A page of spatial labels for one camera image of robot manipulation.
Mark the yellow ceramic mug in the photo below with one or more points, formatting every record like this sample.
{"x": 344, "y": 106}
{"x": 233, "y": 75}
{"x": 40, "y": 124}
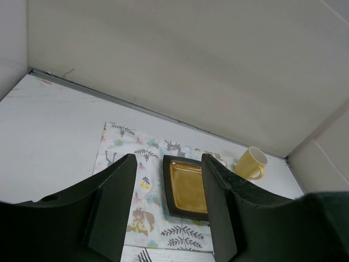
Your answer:
{"x": 251, "y": 164}

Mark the floral patterned cloth placemat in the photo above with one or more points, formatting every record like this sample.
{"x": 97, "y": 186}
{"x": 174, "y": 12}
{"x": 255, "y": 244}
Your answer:
{"x": 150, "y": 223}

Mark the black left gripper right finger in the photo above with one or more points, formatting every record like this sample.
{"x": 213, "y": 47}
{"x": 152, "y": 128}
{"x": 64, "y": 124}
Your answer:
{"x": 249, "y": 223}

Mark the square black yellow plate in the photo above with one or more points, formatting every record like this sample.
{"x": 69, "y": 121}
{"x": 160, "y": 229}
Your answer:
{"x": 184, "y": 188}

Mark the fork with patterned handle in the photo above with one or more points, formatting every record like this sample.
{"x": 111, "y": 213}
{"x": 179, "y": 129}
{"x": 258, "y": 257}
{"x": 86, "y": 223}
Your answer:
{"x": 144, "y": 256}

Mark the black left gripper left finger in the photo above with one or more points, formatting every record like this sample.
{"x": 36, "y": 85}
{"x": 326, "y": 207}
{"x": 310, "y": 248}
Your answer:
{"x": 85, "y": 222}

